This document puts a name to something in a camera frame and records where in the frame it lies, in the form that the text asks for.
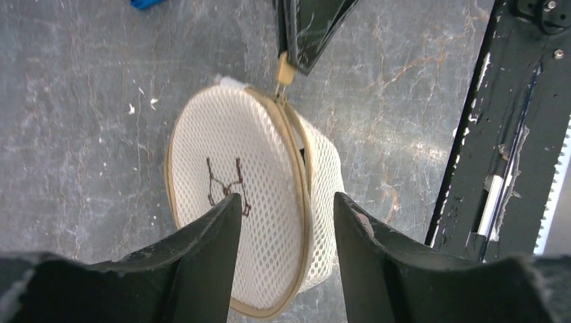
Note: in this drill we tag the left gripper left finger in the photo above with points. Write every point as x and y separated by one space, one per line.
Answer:
185 277

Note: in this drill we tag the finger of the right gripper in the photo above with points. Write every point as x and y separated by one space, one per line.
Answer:
305 27

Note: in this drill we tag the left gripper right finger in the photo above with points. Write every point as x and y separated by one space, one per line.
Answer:
388 277

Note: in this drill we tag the white round tub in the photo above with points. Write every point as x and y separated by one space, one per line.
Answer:
234 138

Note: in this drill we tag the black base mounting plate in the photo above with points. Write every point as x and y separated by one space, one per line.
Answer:
509 137

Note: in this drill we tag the blue toy car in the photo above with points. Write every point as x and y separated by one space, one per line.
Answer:
144 4

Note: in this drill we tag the light blue cable rail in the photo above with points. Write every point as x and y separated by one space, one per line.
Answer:
556 187

